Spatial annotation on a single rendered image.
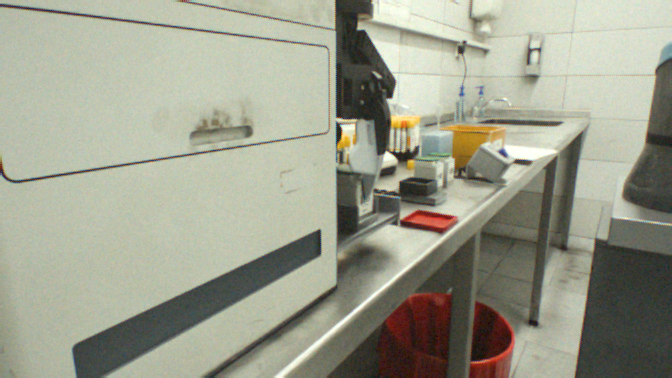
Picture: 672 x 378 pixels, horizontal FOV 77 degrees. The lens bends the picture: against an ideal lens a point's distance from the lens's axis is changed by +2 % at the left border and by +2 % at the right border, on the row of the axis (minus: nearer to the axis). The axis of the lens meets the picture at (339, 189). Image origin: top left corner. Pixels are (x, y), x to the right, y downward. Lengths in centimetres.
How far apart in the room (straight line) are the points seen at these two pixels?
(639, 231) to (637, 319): 14
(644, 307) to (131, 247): 65
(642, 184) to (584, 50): 242
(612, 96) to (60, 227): 303
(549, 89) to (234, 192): 293
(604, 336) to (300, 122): 56
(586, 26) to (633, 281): 254
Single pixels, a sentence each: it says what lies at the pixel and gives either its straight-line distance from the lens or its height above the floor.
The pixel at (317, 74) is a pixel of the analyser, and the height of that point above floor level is 109.
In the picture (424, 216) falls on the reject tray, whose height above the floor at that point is 88.
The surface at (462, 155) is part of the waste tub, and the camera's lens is 109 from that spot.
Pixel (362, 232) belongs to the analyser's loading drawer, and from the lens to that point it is 50.
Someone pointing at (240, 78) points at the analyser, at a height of 109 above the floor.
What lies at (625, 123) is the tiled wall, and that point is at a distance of 313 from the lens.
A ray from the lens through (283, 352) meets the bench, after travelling 36.
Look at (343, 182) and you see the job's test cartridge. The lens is 50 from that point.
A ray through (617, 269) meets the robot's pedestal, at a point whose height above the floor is 83.
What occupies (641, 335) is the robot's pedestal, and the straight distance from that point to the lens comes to 75.
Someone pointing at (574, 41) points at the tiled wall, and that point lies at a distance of 315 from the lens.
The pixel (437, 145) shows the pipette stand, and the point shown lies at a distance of 96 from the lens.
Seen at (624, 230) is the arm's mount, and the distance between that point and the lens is 67.
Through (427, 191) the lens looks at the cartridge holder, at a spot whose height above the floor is 90.
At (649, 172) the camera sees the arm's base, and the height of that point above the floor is 96.
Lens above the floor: 108
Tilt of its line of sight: 14 degrees down
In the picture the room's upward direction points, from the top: straight up
